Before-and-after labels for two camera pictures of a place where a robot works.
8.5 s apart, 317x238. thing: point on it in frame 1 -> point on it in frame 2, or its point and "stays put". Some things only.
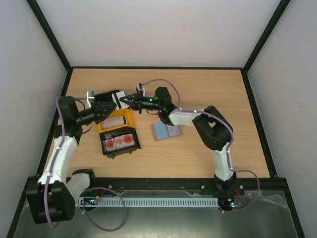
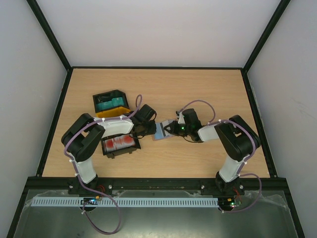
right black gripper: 139,103 -> 176,128
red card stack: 122,142 stays put
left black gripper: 100,113 -> 152,131
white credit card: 116,97 -> 165,123
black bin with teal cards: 104,98 stays put
